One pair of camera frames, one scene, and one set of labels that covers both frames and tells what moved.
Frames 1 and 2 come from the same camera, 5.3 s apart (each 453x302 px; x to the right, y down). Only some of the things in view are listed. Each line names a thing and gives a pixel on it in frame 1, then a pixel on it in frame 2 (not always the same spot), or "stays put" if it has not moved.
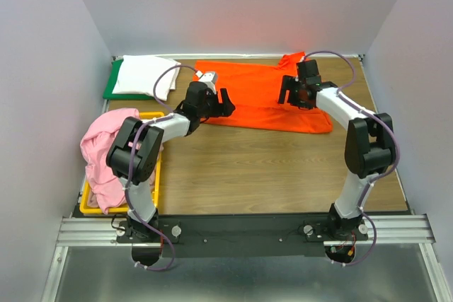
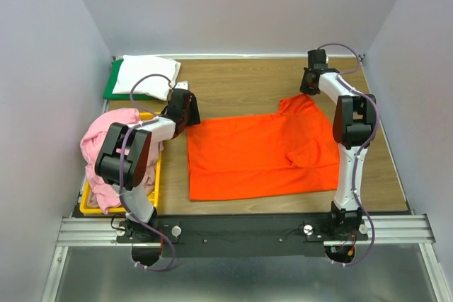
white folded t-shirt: (138, 73) stays put
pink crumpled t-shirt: (105, 186) stays put
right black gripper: (289, 83) -> (303, 88)
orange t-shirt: (254, 90) -> (293, 151)
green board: (114, 71) stays put
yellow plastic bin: (84, 208) stays put
